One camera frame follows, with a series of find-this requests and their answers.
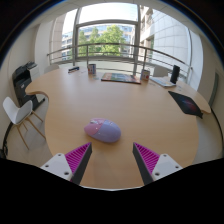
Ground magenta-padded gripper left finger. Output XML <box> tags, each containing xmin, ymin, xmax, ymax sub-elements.
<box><xmin>40</xmin><ymin>142</ymin><xmax>93</xmax><ymax>186</ymax></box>

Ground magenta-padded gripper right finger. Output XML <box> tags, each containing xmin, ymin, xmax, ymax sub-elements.
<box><xmin>132</xmin><ymin>142</ymin><xmax>183</xmax><ymax>186</ymax></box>

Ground lilac and pink computer mouse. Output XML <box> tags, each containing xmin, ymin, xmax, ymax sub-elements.
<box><xmin>83</xmin><ymin>117</ymin><xmax>122</xmax><ymax>144</ymax></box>

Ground black printed mouse pad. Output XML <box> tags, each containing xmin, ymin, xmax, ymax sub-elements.
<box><xmin>167</xmin><ymin>90</ymin><xmax>204</xmax><ymax>119</ymax></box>

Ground white chair with wooden legs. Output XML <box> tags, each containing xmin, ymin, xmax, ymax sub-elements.
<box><xmin>2</xmin><ymin>96</ymin><xmax>47</xmax><ymax>150</ymax></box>

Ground dark red magazine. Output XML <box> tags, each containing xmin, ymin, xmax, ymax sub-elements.
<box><xmin>100</xmin><ymin>72</ymin><xmax>142</xmax><ymax>85</ymax></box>

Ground small black stapler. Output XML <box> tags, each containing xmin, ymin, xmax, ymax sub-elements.
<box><xmin>67</xmin><ymin>66</ymin><xmax>81</xmax><ymax>74</ymax></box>

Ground small printed drink can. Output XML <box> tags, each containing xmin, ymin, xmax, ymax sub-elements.
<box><xmin>87</xmin><ymin>63</ymin><xmax>97</xmax><ymax>76</ymax></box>

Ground black cylinder speaker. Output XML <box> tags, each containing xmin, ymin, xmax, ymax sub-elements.
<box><xmin>169</xmin><ymin>64</ymin><xmax>181</xmax><ymax>85</ymax></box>

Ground white chair behind table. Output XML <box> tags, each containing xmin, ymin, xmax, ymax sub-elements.
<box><xmin>153</xmin><ymin>64</ymin><xmax>171</xmax><ymax>78</ymax></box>
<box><xmin>43</xmin><ymin>63</ymin><xmax>60</xmax><ymax>75</ymax></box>

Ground black office printer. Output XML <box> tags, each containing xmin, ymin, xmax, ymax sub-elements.
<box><xmin>12</xmin><ymin>61</ymin><xmax>46</xmax><ymax>111</ymax></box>

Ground grey-green door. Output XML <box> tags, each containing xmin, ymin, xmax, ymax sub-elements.
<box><xmin>208</xmin><ymin>72</ymin><xmax>220</xmax><ymax>108</ymax></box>

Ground metal balcony railing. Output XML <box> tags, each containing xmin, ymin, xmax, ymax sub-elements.
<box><xmin>46</xmin><ymin>42</ymin><xmax>194</xmax><ymax>83</ymax></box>

